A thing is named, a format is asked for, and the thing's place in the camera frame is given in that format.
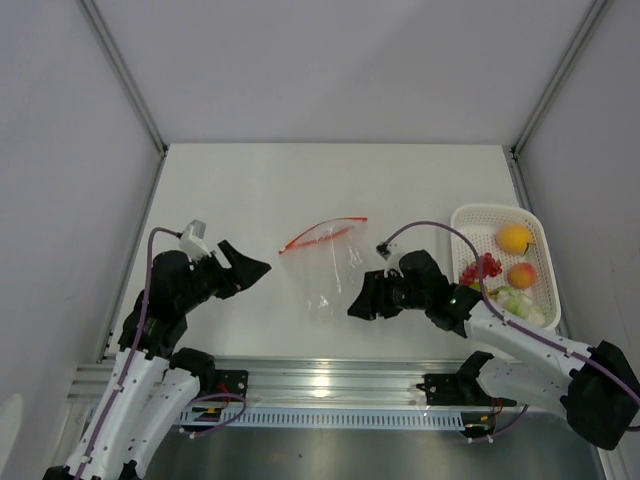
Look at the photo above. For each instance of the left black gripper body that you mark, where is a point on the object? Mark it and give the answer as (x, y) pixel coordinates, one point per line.
(208, 278)

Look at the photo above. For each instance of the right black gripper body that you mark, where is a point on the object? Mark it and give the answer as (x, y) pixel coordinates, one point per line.
(396, 295)

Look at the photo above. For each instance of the clear zip top bag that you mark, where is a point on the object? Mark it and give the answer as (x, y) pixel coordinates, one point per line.
(326, 263)

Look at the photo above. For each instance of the red grape bunch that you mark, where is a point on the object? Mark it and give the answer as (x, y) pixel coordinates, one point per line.
(489, 266)

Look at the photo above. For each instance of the white cauliflower with leaves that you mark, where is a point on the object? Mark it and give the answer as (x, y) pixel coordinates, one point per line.
(519, 304)

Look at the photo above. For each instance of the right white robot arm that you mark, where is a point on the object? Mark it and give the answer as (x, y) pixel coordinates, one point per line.
(593, 388)

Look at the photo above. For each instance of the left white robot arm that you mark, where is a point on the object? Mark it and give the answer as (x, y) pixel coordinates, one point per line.
(153, 380)

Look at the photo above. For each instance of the peach fruit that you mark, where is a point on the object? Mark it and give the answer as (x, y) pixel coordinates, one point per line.
(522, 276)

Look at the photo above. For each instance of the orange fruit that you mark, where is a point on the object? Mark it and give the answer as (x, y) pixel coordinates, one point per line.
(514, 239)

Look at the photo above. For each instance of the white perforated plastic basket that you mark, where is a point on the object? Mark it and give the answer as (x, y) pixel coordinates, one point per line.
(479, 223)

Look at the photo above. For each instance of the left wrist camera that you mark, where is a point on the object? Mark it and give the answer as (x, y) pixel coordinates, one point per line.
(192, 237)

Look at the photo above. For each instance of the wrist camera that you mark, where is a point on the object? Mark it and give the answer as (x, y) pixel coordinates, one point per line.
(387, 249)
(192, 237)

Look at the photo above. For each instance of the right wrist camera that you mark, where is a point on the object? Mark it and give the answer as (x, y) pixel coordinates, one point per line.
(387, 249)

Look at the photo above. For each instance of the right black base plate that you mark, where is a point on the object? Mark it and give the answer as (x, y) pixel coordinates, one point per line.
(445, 389)

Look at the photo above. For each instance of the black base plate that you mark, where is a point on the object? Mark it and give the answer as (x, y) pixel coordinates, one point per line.
(231, 383)
(445, 389)

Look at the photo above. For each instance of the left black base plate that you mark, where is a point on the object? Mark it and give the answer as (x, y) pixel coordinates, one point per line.
(231, 383)

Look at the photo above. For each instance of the aluminium mounting rail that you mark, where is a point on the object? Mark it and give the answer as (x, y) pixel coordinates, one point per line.
(335, 383)

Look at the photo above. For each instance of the slotted white cable duct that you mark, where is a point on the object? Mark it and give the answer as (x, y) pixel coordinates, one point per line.
(316, 418)

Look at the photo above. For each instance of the left aluminium frame post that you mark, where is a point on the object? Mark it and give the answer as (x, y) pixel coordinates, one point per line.
(116, 61)

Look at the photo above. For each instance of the aluminium frame post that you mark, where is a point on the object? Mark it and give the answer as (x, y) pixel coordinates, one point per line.
(560, 74)
(116, 61)

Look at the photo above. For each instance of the right aluminium frame post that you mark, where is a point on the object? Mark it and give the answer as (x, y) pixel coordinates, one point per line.
(560, 74)

